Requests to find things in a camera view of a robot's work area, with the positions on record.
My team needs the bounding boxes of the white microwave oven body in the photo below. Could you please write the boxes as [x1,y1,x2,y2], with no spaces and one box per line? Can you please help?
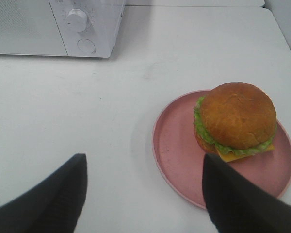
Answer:
[0,0,126,59]

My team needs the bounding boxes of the pink round plate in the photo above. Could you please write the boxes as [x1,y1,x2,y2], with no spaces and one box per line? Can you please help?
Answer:
[152,90,291,208]

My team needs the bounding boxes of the white timer knob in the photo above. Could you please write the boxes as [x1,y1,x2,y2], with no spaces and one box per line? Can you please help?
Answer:
[66,8,88,32]

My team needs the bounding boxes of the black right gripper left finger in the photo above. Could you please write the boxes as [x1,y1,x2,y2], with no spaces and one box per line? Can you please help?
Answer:
[0,154,87,233]

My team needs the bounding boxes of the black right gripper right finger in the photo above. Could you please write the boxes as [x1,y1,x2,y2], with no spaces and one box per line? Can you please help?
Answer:
[202,154,291,233]

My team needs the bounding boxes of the white microwave door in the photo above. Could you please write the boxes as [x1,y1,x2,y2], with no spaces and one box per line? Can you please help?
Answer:
[0,0,67,56]

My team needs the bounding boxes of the burger with lettuce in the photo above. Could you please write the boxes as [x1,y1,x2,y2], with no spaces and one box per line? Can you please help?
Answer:
[194,82,277,162]

